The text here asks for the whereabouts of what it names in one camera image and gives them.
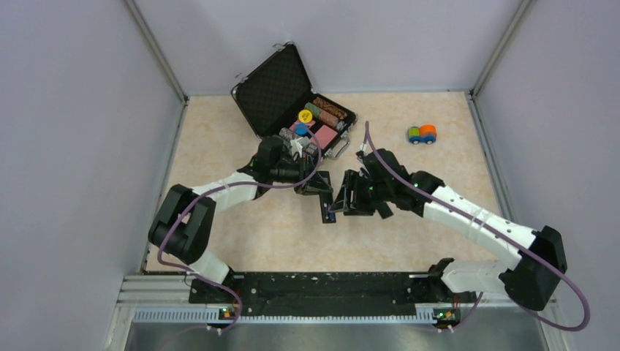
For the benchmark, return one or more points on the yellow round chip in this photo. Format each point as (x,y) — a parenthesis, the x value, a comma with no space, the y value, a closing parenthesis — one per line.
(305,116)

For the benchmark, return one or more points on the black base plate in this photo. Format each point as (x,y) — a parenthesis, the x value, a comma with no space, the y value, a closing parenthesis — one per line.
(339,294)

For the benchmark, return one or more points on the black remote control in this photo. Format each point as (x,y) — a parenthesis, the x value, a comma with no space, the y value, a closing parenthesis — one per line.
(326,201)

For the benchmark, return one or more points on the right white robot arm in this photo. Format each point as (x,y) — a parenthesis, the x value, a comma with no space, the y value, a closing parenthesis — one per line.
(523,255)

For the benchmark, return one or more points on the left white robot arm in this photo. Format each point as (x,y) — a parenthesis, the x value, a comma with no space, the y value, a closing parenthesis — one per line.
(182,225)

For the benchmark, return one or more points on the colourful toy car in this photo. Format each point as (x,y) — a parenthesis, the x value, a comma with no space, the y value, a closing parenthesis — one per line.
(422,134)

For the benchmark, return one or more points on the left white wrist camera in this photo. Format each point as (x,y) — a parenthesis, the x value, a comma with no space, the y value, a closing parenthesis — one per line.
(301,146)

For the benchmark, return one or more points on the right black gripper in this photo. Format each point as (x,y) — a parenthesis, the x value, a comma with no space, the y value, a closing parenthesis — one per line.
(344,203)

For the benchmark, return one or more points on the blue round chip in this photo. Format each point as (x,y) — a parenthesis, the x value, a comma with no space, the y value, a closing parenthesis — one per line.
(300,129)

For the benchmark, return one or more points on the open black chip case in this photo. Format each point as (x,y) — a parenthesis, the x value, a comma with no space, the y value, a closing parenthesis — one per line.
(271,96)

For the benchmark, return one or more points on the black remote battery cover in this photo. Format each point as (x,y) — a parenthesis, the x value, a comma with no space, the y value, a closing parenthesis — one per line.
(384,210)

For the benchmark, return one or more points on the pink card deck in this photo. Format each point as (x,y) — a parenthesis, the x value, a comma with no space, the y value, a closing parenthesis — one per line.
(324,136)

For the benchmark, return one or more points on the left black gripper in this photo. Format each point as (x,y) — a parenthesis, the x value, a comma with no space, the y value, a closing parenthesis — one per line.
(314,186)

